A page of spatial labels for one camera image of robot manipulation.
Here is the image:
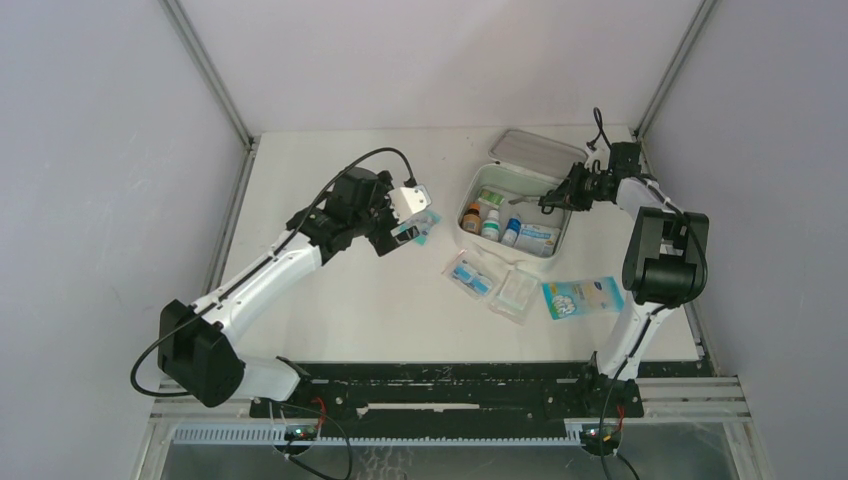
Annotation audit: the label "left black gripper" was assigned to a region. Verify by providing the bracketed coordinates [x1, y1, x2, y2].
[350, 173, 419, 256]

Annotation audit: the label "teal bagged bandage pack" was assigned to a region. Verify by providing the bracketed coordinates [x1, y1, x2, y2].
[398, 209, 441, 245]

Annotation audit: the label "white gauze packet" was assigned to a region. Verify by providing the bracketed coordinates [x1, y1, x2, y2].
[513, 224, 561, 258]

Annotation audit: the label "blue white bandage roll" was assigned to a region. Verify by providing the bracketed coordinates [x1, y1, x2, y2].
[500, 214, 522, 248]

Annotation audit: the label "small green box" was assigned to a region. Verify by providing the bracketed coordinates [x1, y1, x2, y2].
[478, 188, 504, 209]

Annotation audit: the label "brown bottle orange cap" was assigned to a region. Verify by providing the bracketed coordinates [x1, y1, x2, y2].
[459, 202, 482, 235]

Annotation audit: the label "blue items zip bag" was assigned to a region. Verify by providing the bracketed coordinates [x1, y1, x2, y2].
[442, 249, 497, 301]

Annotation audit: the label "white bottle green label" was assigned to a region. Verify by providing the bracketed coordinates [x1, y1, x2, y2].
[480, 208, 500, 242]

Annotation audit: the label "blue cotton ball pack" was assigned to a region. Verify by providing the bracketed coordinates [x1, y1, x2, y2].
[541, 276, 624, 320]

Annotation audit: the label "clear plastic swab pack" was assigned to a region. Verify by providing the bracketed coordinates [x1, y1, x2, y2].
[488, 269, 540, 325]

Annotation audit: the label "black handled medical scissors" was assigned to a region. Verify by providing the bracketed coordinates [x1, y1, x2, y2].
[508, 195, 557, 215]

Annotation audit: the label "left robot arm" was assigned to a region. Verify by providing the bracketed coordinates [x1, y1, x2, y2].
[154, 167, 431, 417]

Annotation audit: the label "grey box lid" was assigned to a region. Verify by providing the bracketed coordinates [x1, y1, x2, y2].
[488, 129, 588, 180]

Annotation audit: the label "left circuit board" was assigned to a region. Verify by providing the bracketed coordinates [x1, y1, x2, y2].
[284, 425, 320, 443]

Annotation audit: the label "circuit board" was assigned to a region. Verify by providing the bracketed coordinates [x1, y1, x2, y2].
[284, 425, 320, 443]
[580, 425, 623, 443]

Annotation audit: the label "right circuit board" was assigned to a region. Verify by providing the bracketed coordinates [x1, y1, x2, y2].
[580, 425, 623, 443]

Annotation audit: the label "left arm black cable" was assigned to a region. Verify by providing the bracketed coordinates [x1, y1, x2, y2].
[129, 146, 419, 399]

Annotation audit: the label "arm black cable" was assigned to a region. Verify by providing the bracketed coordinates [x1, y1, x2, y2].
[586, 106, 710, 480]
[129, 146, 419, 399]

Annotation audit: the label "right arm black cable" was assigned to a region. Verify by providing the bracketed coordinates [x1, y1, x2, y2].
[586, 106, 710, 480]

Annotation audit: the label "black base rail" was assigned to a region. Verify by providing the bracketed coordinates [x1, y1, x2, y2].
[248, 361, 645, 440]

